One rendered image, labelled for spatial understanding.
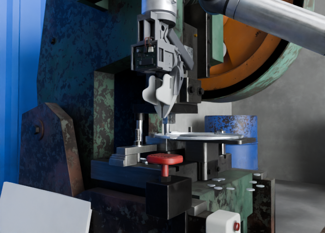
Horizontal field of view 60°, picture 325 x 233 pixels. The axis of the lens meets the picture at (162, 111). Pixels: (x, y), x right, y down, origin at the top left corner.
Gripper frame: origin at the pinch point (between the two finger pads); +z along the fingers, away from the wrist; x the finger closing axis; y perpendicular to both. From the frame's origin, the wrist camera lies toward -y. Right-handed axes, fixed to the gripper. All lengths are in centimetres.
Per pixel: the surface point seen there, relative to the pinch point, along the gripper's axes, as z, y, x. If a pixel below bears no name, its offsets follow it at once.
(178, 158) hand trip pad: 9.8, 0.0, 3.5
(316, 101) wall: -22, -363, -22
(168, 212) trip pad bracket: 20.4, 2.9, 3.0
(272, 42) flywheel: -29, -66, 5
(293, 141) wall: 33, -363, -50
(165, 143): 9.5, -25.6, -18.5
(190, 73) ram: -14.4, -35.3, -14.6
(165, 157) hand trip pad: 9.4, 2.6, 2.1
